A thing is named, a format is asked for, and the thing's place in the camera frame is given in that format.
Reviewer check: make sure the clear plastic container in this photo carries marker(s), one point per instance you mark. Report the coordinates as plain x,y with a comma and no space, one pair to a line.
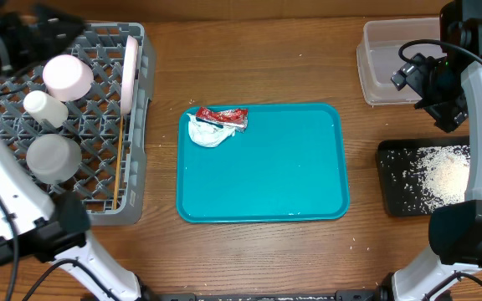
377,57

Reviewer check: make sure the red foil snack wrapper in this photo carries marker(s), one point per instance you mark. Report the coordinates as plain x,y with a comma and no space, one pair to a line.
236,118

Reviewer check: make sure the white paper cup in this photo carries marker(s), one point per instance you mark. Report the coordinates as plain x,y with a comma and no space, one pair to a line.
44,107

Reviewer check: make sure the large white plate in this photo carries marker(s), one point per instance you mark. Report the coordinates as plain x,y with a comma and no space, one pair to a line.
128,75

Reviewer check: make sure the spilled rice pile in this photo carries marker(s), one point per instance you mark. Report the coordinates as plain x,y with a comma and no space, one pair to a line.
442,175

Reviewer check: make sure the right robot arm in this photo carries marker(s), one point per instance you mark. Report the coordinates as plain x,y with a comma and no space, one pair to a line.
455,231

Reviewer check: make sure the teal plastic tray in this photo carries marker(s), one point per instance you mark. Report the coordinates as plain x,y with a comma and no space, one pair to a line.
289,165

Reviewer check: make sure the black plastic tray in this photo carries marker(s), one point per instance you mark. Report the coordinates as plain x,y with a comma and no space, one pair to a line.
400,184

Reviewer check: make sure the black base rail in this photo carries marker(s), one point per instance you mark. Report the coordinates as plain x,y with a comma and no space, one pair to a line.
340,295

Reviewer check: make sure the grey bowl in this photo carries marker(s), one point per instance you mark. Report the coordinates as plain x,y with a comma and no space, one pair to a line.
53,158

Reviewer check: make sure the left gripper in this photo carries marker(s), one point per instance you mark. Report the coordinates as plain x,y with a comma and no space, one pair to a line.
34,52

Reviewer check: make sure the brown cardboard backdrop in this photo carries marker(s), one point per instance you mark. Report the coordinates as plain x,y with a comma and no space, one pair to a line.
214,10

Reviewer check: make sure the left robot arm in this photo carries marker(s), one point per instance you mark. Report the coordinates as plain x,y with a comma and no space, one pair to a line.
55,230

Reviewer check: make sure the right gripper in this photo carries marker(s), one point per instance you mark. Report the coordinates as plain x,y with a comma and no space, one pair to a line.
440,107

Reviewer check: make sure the grey dishwasher rack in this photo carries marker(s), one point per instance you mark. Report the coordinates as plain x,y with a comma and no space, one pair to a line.
93,123

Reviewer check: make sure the white napkin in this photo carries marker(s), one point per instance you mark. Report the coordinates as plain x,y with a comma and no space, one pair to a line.
207,135

